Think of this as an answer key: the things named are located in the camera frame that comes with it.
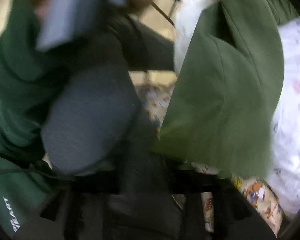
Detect olive green pants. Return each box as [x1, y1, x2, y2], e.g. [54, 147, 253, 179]
[154, 0, 298, 177]

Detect yellow cartoon print blanket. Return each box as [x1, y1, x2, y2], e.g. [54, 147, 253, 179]
[135, 85, 283, 235]

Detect person's grey trouser leg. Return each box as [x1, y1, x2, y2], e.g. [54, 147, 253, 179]
[41, 17, 174, 176]

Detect white floral bed sheet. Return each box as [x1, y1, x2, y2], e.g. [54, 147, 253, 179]
[174, 0, 300, 219]

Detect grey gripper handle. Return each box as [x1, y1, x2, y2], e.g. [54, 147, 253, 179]
[36, 0, 128, 52]

